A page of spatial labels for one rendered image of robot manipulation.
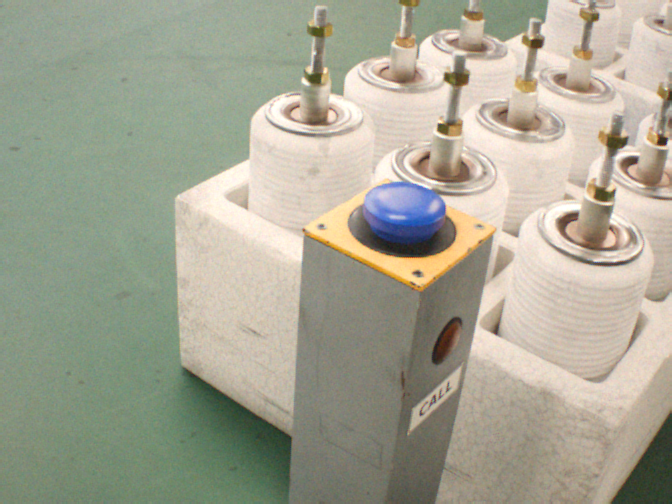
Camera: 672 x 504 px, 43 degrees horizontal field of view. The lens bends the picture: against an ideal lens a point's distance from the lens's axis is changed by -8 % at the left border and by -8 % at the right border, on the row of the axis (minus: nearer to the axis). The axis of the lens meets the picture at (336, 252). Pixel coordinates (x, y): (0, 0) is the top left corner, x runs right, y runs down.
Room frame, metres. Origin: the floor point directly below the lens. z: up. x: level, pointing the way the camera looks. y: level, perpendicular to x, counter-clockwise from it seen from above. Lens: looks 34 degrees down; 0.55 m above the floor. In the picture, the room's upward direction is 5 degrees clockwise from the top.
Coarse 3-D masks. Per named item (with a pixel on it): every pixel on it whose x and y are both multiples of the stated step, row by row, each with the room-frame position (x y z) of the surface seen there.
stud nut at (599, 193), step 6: (594, 180) 0.50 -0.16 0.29; (588, 186) 0.50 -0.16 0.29; (594, 186) 0.49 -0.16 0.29; (612, 186) 0.49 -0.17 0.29; (588, 192) 0.49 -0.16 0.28; (594, 192) 0.49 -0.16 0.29; (600, 192) 0.49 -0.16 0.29; (606, 192) 0.49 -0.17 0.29; (612, 192) 0.49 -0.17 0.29; (594, 198) 0.49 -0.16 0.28; (600, 198) 0.49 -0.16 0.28; (606, 198) 0.49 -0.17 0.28; (612, 198) 0.49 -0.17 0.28
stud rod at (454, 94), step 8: (456, 56) 0.56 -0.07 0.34; (464, 56) 0.56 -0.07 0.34; (456, 64) 0.56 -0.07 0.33; (464, 64) 0.56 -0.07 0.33; (456, 72) 0.56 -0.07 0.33; (448, 88) 0.56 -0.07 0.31; (456, 88) 0.56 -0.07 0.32; (448, 96) 0.56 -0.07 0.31; (456, 96) 0.56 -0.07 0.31; (448, 104) 0.56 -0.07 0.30; (456, 104) 0.56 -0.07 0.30; (448, 112) 0.56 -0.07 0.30; (456, 112) 0.56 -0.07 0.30; (448, 120) 0.56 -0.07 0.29; (456, 120) 0.56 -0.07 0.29
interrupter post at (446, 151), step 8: (440, 136) 0.56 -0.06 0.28; (448, 136) 0.56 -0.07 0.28; (456, 136) 0.56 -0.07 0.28; (464, 136) 0.56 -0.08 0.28; (432, 144) 0.56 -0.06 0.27; (440, 144) 0.55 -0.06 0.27; (448, 144) 0.55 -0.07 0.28; (456, 144) 0.55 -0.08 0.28; (432, 152) 0.56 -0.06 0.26; (440, 152) 0.55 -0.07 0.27; (448, 152) 0.55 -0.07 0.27; (456, 152) 0.55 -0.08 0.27; (432, 160) 0.56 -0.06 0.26; (440, 160) 0.55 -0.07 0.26; (448, 160) 0.55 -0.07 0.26; (456, 160) 0.56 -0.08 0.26; (432, 168) 0.56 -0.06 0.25; (440, 168) 0.55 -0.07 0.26; (448, 168) 0.55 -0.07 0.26; (456, 168) 0.56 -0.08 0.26; (448, 176) 0.55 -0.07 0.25
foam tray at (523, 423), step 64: (192, 192) 0.62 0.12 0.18; (576, 192) 0.68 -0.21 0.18; (192, 256) 0.60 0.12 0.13; (256, 256) 0.56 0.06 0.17; (512, 256) 0.58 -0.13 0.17; (192, 320) 0.60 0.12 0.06; (256, 320) 0.56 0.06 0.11; (640, 320) 0.51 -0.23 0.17; (256, 384) 0.56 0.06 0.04; (512, 384) 0.43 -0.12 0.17; (576, 384) 0.43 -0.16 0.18; (640, 384) 0.43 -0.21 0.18; (448, 448) 0.45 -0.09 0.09; (512, 448) 0.43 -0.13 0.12; (576, 448) 0.40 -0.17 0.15; (640, 448) 0.51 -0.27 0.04
